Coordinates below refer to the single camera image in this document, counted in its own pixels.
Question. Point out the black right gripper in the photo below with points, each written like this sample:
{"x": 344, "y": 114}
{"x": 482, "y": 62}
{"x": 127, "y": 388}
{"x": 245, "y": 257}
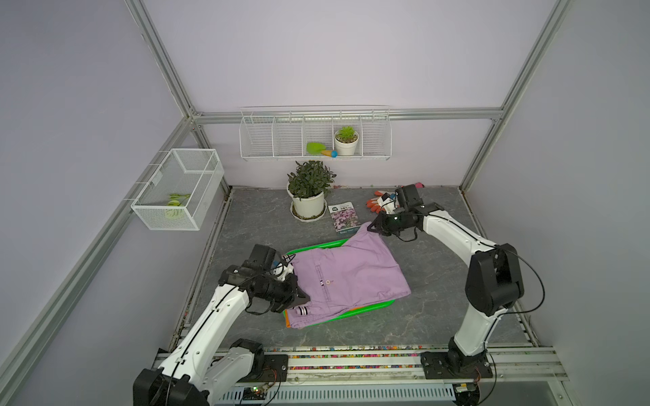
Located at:
{"x": 381, "y": 219}

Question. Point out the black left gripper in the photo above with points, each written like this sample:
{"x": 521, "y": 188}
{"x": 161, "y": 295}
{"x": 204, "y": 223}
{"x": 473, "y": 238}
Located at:
{"x": 290, "y": 297}

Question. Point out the orange pants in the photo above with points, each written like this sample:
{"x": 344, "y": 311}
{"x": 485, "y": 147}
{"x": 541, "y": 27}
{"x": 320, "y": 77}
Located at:
{"x": 287, "y": 318}

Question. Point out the purple garment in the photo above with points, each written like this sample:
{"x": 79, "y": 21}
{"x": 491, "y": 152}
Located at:
{"x": 360, "y": 273}

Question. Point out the green plastic basket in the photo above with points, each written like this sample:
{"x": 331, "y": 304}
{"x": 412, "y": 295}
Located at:
{"x": 336, "y": 244}

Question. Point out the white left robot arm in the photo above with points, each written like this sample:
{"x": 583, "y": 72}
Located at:
{"x": 191, "y": 375}

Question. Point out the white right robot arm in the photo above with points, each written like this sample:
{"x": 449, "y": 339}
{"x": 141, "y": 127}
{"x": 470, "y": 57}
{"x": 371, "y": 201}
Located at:
{"x": 494, "y": 281}

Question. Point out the green item in side basket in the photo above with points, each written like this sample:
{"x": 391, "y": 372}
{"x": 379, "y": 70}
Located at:
{"x": 176, "y": 206}

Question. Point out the red and white work glove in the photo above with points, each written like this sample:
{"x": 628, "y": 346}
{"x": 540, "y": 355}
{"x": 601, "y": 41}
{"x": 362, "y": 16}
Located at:
{"x": 377, "y": 203}

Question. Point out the flower seed packet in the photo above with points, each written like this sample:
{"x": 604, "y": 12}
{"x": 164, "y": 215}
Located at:
{"x": 345, "y": 219}

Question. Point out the large potted green plant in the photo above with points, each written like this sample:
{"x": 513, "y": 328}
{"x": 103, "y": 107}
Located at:
{"x": 307, "y": 186}

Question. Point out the small potted succulent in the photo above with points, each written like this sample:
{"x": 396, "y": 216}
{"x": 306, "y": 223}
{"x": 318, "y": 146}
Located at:
{"x": 345, "y": 141}

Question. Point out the green toy on shelf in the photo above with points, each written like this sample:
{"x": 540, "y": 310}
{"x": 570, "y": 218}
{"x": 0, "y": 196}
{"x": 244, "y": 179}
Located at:
{"x": 319, "y": 149}

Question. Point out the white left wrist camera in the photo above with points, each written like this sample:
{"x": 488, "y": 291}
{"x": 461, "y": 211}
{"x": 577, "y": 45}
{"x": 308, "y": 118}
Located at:
{"x": 282, "y": 271}

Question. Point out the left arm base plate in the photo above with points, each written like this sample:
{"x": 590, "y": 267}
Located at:
{"x": 271, "y": 368}

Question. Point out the white wire side basket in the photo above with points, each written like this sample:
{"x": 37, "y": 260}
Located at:
{"x": 198, "y": 172}

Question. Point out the aluminium front rail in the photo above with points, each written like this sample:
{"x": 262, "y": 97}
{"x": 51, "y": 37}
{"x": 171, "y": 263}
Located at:
{"x": 384, "y": 374}

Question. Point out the white wire wall shelf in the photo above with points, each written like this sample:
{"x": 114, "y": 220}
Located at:
{"x": 282, "y": 133}

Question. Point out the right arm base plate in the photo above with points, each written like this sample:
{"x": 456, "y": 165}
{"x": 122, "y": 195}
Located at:
{"x": 454, "y": 365}

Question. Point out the aluminium corner frame post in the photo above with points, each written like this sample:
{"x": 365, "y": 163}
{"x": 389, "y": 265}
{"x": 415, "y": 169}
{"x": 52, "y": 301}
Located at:
{"x": 528, "y": 70}

